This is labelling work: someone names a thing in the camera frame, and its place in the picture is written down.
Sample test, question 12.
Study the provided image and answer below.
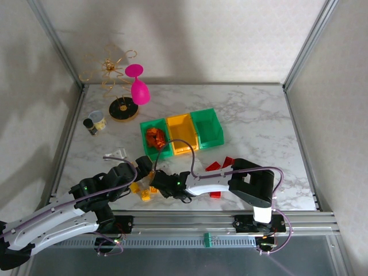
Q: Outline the green plastic storage bin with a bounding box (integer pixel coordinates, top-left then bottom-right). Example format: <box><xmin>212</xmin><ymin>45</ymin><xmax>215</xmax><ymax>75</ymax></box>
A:
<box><xmin>189</xmin><ymin>108</ymin><xmax>225</xmax><ymax>150</ymax></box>
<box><xmin>139</xmin><ymin>118</ymin><xmax>174</xmax><ymax>162</ymax></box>

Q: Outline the yellow plastic storage bin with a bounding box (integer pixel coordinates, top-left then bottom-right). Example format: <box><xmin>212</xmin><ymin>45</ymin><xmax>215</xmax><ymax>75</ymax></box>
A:
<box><xmin>166</xmin><ymin>113</ymin><xmax>200</xmax><ymax>156</ymax></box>

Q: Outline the spice bottle with black cap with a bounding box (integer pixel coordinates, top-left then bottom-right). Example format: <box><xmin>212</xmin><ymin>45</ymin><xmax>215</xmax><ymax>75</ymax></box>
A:
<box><xmin>83</xmin><ymin>118</ymin><xmax>99</xmax><ymax>136</ymax></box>

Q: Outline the yellow labelled tin can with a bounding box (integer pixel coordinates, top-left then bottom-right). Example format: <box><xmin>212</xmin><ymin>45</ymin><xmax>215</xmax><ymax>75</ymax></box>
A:
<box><xmin>88</xmin><ymin>111</ymin><xmax>108</xmax><ymax>131</ymax></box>

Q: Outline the pink plastic wine glass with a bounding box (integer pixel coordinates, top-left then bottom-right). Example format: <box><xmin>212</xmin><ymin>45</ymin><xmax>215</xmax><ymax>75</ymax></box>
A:
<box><xmin>124</xmin><ymin>63</ymin><xmax>151</xmax><ymax>106</ymax></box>

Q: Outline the small black controller box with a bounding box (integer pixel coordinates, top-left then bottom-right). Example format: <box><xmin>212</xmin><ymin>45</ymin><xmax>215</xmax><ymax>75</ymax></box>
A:
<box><xmin>255</xmin><ymin>235</ymin><xmax>278</xmax><ymax>255</ymax></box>
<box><xmin>94</xmin><ymin>237</ymin><xmax>125</xmax><ymax>256</ymax></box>

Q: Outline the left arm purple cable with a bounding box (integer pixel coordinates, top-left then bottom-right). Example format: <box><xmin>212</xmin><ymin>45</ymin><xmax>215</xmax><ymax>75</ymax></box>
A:
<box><xmin>0</xmin><ymin>155</ymin><xmax>138</xmax><ymax>256</ymax></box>

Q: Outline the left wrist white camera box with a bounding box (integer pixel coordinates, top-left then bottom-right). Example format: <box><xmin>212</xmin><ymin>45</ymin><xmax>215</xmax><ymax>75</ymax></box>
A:
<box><xmin>103</xmin><ymin>147</ymin><xmax>128</xmax><ymax>160</ymax></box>

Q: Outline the aluminium frame base beam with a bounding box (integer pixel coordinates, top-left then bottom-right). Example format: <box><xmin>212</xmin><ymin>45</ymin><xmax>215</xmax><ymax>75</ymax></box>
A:
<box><xmin>27</xmin><ymin>211</ymin><xmax>342</xmax><ymax>238</ymax></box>

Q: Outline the grey slotted cable duct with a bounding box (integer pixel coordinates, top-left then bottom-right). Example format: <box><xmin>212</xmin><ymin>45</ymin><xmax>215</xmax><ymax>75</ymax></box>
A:
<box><xmin>36</xmin><ymin>236</ymin><xmax>259</xmax><ymax>248</ymax></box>

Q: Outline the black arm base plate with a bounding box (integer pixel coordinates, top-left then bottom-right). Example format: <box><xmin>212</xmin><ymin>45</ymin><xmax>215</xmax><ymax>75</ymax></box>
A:
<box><xmin>234</xmin><ymin>214</ymin><xmax>288</xmax><ymax>233</ymax></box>
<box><xmin>81</xmin><ymin>215</ymin><xmax>135</xmax><ymax>234</ymax></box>

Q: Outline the gold wire glass rack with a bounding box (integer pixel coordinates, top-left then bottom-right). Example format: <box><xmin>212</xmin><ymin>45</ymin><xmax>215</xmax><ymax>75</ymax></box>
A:
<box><xmin>78</xmin><ymin>43</ymin><xmax>140</xmax><ymax>123</ymax></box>

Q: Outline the aluminium frame side rail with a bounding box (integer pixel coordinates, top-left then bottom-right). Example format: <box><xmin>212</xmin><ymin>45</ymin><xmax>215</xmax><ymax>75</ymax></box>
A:
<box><xmin>47</xmin><ymin>85</ymin><xmax>89</xmax><ymax>202</ymax></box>
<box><xmin>283</xmin><ymin>85</ymin><xmax>323</xmax><ymax>210</ymax></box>

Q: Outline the aluminium frame corner post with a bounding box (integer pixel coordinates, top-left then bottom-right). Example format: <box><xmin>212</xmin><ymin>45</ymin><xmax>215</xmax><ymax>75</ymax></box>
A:
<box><xmin>27</xmin><ymin>0</ymin><xmax>86</xmax><ymax>90</ymax></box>
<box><xmin>283</xmin><ymin>0</ymin><xmax>338</xmax><ymax>90</ymax></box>

